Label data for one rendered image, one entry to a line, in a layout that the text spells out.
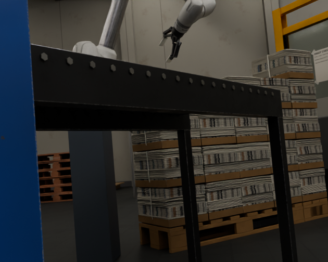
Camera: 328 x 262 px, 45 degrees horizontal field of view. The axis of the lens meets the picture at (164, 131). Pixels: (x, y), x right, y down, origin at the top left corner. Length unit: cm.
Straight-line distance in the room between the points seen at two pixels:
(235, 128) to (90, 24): 749
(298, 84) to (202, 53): 612
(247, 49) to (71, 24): 413
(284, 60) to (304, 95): 31
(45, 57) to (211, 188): 182
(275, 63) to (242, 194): 111
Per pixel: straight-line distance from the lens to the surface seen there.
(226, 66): 912
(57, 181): 681
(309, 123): 325
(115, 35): 261
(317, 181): 327
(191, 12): 227
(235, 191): 267
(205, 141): 252
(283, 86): 309
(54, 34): 1010
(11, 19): 63
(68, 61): 92
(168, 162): 235
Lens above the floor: 54
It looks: 4 degrees up
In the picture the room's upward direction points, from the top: 5 degrees counter-clockwise
